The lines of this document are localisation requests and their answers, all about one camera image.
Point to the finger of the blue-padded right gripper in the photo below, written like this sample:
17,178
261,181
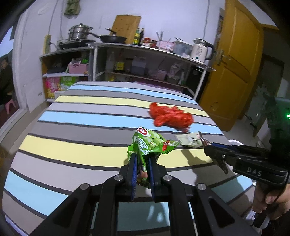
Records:
222,152

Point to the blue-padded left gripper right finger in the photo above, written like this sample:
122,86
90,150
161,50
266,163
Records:
156,172

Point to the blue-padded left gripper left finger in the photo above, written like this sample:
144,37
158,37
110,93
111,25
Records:
129,181

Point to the green snack bag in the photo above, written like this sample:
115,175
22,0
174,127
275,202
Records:
145,142

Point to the beige brown snack wrapper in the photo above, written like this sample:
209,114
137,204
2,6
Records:
192,140

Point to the red plastic bag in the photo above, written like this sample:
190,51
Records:
170,116

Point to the white trash bin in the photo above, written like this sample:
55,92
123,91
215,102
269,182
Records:
234,142

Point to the metal kitchen shelf rack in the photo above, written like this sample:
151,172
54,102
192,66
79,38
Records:
163,68

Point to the right hand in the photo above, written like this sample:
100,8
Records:
262,201

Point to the striped tablecloth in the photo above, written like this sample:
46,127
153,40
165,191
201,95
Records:
83,138

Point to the yellow wooden door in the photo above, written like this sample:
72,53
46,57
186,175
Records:
236,66

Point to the grey plastic jug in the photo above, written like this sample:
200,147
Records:
138,65

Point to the white electric kettle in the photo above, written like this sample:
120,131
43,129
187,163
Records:
200,49

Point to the clear plastic container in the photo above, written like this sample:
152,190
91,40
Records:
182,48

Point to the pink storage basket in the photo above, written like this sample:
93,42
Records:
78,68

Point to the pink utensil box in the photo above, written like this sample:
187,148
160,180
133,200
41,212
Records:
166,46

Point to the dark sauce bottle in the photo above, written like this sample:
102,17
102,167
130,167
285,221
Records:
136,37

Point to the black frying pan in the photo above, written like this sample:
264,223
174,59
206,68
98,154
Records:
113,38

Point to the induction cooktop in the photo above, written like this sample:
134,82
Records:
68,44

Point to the wooden cutting board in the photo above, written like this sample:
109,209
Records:
126,26

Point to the stainless steel steamer pot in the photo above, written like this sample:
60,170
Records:
80,32

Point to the person in dark clothes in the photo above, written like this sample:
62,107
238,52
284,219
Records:
7,86

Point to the green cloth on wall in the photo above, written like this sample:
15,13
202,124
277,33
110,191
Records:
72,8

